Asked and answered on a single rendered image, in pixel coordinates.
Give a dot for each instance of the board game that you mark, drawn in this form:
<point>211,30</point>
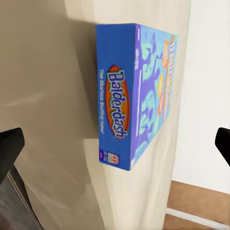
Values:
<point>135,72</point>

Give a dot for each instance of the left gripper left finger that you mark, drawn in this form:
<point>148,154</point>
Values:
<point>11,144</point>

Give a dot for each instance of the bed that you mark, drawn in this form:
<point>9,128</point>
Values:
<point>49,88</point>

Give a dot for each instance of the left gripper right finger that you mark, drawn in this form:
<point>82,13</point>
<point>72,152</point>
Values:
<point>222,141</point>

